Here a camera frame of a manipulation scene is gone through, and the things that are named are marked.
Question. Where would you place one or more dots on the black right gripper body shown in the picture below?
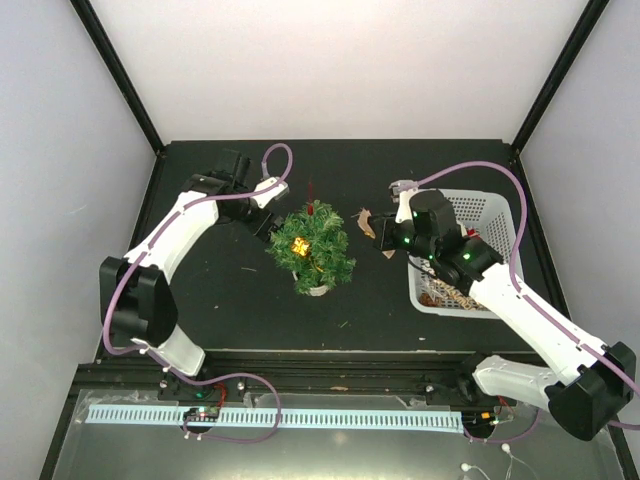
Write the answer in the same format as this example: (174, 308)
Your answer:
(388, 242)

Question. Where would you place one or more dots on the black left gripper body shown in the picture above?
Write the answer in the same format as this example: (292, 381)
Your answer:
(257, 226)

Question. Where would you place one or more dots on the burlap fabric ornament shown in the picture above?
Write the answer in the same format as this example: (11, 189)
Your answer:
(362, 222)

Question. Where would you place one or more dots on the gold gift box ornament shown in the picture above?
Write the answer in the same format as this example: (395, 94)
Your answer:
(300, 247)

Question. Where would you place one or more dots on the red star ornament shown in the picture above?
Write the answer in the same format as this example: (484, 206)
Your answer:
(310, 203)

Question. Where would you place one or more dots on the small green christmas tree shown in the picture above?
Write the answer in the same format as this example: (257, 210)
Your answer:
(328, 264)

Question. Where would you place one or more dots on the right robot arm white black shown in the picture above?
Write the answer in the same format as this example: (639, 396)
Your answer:
(584, 383)

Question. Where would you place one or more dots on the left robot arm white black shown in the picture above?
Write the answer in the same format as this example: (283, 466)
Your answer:
(138, 310)

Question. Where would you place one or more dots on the gold merry christmas sign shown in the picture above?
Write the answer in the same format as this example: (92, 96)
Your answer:
(442, 293)

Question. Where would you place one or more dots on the brown pine cone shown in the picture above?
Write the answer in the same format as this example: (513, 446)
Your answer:
(427, 301)

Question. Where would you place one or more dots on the white plastic basket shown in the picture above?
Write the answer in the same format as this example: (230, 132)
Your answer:
(490, 215)

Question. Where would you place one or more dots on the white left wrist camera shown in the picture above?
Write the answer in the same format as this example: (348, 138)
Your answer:
(268, 190)

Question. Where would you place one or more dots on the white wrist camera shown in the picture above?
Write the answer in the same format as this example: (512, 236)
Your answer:
(268, 190)
(401, 192)

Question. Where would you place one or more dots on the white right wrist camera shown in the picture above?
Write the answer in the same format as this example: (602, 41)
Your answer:
(401, 192)

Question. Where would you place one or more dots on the white slotted cable duct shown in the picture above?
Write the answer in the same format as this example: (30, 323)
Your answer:
(286, 418)

